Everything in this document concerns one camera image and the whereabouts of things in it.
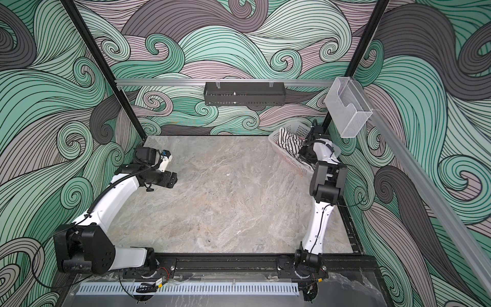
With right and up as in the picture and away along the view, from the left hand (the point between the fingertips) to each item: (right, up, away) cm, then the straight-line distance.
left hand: (167, 175), depth 84 cm
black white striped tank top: (+63, +15, +22) cm, 68 cm away
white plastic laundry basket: (+71, +24, +30) cm, 81 cm away
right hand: (+67, +8, +18) cm, 70 cm away
